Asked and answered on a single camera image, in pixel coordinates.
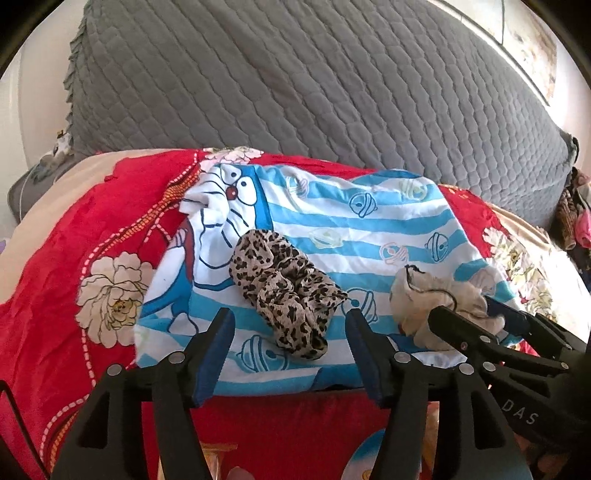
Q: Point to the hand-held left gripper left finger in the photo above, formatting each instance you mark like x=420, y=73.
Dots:
x=214, y=355

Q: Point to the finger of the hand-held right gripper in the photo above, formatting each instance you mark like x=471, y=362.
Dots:
x=512, y=321
x=452, y=327

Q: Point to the grey fabric item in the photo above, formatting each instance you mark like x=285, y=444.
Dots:
x=41, y=184

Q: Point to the orange snack packet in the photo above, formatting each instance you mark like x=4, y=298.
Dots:
x=219, y=461

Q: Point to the beige sheet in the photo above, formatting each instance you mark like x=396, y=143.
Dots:
x=27, y=235

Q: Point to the grey quilted sofa cover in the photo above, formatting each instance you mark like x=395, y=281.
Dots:
x=300, y=83

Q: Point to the beige scrunchie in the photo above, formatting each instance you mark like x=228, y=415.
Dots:
x=415, y=295

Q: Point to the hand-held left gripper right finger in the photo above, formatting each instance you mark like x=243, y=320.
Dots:
x=364, y=355

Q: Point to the small figurine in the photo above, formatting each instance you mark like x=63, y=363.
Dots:
x=62, y=145

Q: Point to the pile of clothes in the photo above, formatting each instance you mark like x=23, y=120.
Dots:
x=575, y=212

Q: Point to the leopard print scrunchie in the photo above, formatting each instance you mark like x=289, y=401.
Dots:
x=277, y=286

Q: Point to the red floral blanket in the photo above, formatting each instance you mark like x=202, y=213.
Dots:
x=60, y=258

